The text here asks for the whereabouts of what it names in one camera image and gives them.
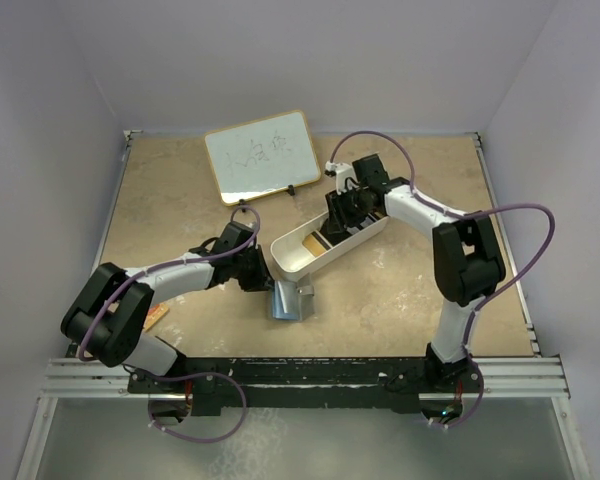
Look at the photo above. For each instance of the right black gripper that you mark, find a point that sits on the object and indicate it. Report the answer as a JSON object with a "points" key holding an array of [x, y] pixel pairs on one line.
{"points": [[337, 214]]}

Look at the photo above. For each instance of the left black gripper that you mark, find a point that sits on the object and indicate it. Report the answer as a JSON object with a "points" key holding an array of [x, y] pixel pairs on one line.
{"points": [[261, 280]]}

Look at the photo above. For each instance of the gold black striped card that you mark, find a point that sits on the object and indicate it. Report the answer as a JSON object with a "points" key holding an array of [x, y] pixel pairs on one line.
{"points": [[316, 244]]}

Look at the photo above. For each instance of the grey card holder wallet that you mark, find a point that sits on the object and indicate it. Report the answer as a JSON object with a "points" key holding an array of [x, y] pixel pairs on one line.
{"points": [[292, 301]]}

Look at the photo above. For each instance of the white oblong plastic tray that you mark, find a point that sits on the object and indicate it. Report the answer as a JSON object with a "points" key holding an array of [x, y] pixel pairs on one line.
{"points": [[294, 262]]}

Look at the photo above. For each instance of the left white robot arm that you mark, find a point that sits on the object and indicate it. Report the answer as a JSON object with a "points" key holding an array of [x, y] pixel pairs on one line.
{"points": [[106, 320]]}

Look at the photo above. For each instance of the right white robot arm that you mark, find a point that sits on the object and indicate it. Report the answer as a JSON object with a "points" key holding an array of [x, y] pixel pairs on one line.
{"points": [[467, 260]]}

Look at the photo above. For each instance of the orange card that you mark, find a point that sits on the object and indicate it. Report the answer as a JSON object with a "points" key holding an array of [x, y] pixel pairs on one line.
{"points": [[154, 315]]}

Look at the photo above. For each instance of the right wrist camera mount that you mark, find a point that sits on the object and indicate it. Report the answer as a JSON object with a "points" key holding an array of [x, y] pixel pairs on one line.
{"points": [[342, 173]]}

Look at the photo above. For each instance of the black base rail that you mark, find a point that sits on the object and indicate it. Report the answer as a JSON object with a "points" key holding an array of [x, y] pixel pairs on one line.
{"points": [[398, 384]]}

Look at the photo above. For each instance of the small whiteboard wooden frame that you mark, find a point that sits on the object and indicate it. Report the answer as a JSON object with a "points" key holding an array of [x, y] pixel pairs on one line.
{"points": [[262, 157]]}

